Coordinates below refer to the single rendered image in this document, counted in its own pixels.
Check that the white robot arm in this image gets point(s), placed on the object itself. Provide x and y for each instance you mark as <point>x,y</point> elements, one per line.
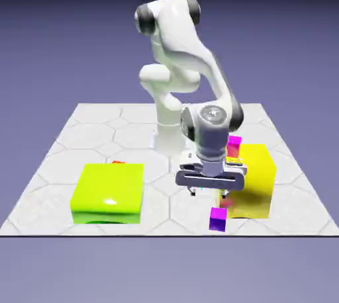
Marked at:
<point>182,43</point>

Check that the small magenta cube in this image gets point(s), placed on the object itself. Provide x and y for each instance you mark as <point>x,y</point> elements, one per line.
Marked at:
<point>234,147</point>

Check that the small orange cube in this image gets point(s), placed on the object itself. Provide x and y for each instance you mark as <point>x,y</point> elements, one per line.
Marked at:
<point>117,162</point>

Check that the large lime green box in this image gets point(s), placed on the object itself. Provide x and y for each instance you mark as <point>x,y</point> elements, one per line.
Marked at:
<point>108,191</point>

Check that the small purple cube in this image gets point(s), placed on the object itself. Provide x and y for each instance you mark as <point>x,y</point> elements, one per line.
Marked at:
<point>218,218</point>

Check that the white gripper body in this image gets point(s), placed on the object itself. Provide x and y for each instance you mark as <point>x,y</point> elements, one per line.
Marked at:
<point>196,181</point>

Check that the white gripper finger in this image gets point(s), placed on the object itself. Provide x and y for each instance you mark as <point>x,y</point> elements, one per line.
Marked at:
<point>192,190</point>
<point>224,193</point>

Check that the large yellow box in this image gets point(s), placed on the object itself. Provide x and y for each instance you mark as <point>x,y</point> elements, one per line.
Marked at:
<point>254,178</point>

